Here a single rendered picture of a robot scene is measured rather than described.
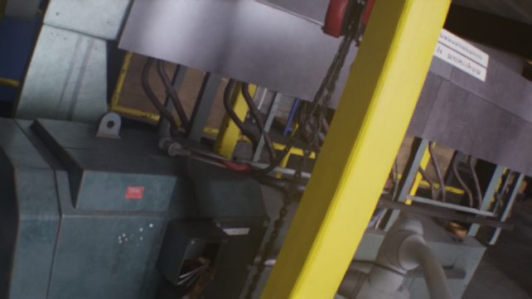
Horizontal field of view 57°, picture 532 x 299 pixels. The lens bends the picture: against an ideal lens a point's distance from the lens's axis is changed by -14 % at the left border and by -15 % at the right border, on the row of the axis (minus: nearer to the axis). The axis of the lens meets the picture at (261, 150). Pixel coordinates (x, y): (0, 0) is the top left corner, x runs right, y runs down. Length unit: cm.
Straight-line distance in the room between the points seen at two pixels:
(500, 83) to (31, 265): 221
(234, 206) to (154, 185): 29
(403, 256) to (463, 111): 111
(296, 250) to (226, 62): 94
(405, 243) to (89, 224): 84
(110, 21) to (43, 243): 85
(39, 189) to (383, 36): 70
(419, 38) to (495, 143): 185
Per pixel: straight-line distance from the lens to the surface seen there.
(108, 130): 134
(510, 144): 287
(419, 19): 95
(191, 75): 479
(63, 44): 174
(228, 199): 141
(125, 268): 127
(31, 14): 171
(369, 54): 96
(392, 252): 156
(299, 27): 191
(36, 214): 109
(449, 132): 248
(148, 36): 173
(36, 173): 111
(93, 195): 112
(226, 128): 354
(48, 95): 177
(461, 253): 285
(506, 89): 274
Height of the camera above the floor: 125
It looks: 12 degrees down
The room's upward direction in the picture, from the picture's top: 20 degrees clockwise
